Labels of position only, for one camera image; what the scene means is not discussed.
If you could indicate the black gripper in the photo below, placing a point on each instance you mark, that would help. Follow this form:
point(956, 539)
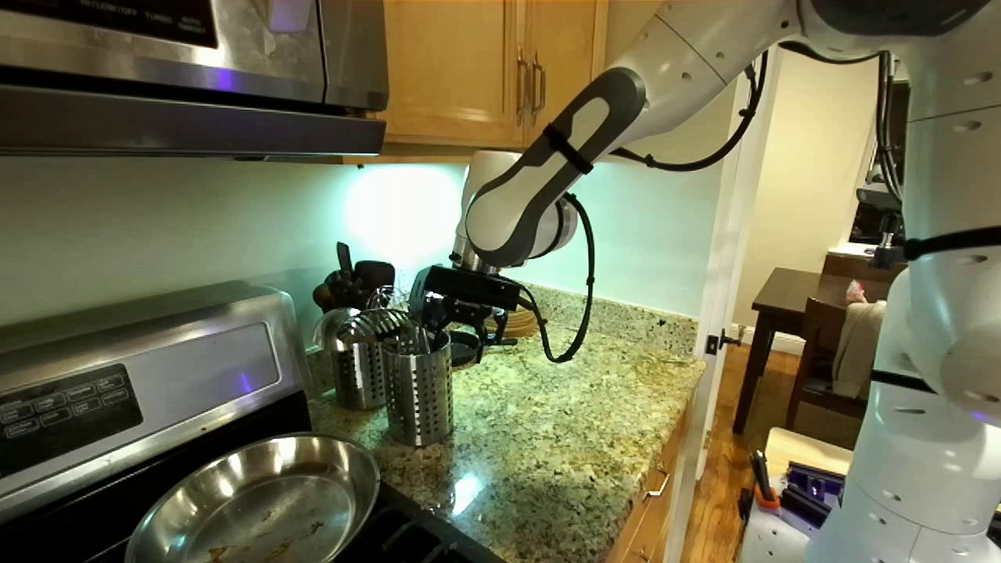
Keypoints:
point(453, 294)

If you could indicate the perforated steel utensil holder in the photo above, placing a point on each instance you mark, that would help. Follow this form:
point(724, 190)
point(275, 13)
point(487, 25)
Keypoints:
point(353, 345)
point(421, 406)

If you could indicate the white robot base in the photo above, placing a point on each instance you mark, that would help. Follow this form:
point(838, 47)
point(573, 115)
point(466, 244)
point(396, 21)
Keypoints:
point(924, 476)

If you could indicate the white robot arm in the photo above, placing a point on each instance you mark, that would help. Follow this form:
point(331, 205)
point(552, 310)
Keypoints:
point(683, 58)

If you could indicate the stack of round cork trivets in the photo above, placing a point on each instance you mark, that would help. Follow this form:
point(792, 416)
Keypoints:
point(521, 324)

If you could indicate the black utensils in rear holder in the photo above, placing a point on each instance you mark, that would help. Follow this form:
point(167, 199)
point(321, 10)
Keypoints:
point(368, 281)

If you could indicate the wooden upper cabinet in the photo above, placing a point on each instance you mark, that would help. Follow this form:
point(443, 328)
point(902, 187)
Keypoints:
point(487, 73)

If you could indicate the wooden cabinet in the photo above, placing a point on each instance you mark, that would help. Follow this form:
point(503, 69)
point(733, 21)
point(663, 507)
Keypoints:
point(487, 73)
point(646, 523)

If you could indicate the steel frying pan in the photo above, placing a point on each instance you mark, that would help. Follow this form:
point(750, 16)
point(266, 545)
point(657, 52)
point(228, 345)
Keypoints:
point(292, 498)

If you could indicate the stainless steel microwave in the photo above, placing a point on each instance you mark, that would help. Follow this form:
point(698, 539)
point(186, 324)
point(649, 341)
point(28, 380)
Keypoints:
point(266, 78)

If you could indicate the wooden lower cabinet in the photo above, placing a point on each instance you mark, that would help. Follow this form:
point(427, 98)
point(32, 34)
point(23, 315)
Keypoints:
point(646, 523)

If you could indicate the dark wooden table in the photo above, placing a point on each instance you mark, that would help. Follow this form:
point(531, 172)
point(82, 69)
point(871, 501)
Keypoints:
point(810, 306)

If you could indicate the stainless steel stove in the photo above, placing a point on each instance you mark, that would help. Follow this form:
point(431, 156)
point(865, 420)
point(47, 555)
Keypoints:
point(108, 407)

